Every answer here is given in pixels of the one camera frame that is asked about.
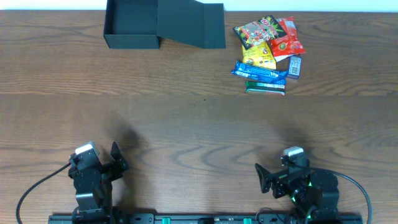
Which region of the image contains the yellow snack bag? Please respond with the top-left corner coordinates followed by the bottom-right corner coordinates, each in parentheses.
top-left (243, 42), bottom-right (276, 70)

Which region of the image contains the red snack bag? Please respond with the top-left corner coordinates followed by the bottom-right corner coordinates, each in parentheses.
top-left (271, 16), bottom-right (306, 62)

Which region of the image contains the black gift box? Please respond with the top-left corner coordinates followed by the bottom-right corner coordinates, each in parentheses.
top-left (103, 0), bottom-right (226, 49)

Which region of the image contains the Haribo gummy candy bag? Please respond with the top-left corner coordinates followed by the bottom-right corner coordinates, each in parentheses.
top-left (233, 15), bottom-right (287, 50)

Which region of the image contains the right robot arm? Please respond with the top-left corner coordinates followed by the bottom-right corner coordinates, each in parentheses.
top-left (255, 154), bottom-right (340, 223)

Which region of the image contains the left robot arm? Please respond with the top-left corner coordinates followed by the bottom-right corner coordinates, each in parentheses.
top-left (68, 141), bottom-right (129, 223)

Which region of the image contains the blue Oreo cookie pack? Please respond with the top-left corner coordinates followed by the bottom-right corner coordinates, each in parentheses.
top-left (231, 60), bottom-right (288, 85)

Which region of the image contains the green chocolate bar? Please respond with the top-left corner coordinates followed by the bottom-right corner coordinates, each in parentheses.
top-left (245, 81), bottom-right (285, 95)

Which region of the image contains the small dark blue packet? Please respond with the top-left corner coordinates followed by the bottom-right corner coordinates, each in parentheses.
top-left (287, 55), bottom-right (302, 80)

